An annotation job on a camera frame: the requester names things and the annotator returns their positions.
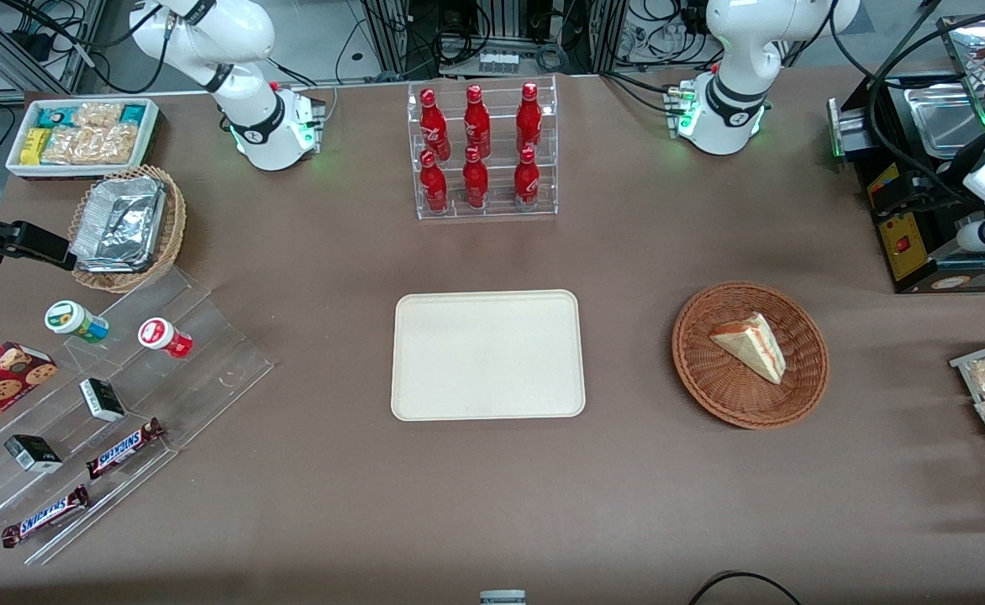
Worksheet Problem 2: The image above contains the steel tray with red items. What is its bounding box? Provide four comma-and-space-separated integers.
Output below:
936, 14, 985, 95

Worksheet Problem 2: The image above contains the white snack bin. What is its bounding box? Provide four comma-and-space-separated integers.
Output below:
5, 97, 162, 181

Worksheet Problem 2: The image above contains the black counter machine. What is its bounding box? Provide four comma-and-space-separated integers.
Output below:
827, 74, 985, 295

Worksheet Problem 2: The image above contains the cream plastic tray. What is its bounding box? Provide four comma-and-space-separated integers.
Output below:
391, 290, 587, 422

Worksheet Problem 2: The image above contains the clear cracker bag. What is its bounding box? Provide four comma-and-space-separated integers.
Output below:
74, 103, 125, 130
41, 124, 140, 166

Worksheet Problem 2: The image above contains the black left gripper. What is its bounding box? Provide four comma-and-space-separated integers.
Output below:
919, 145, 977, 214

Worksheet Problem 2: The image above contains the black cable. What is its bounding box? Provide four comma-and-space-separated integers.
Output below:
688, 571, 804, 605

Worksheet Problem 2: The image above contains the stack of foil trays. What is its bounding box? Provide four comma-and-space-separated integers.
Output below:
71, 176, 167, 275

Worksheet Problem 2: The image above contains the red soda bottle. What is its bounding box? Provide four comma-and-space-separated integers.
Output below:
516, 82, 543, 155
464, 84, 492, 157
462, 145, 490, 209
419, 150, 449, 214
419, 88, 450, 160
514, 146, 541, 209

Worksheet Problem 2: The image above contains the clear acrylic step display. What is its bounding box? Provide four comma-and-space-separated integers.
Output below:
0, 267, 276, 566

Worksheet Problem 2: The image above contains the red lid cup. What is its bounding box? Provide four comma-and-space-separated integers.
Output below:
138, 318, 194, 360

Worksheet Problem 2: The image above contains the round brown wicker basket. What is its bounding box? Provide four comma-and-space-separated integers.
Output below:
672, 281, 830, 430

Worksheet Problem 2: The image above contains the tan wicker basket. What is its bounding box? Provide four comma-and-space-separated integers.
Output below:
67, 165, 187, 294

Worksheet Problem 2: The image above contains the small black box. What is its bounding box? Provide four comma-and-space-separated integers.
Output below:
4, 434, 64, 474
78, 377, 127, 424

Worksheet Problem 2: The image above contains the steel pan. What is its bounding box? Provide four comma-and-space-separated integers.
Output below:
903, 82, 985, 159

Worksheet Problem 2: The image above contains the green lid cup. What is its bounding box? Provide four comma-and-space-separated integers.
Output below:
45, 300, 110, 345

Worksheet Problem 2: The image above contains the clear acrylic bottle rack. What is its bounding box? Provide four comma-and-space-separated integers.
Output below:
407, 75, 560, 222

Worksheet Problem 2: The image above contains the Snickers bar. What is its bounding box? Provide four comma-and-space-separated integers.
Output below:
86, 417, 166, 481
0, 484, 91, 550

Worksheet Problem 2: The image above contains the triangle sandwich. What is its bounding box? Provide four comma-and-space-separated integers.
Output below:
708, 313, 787, 386

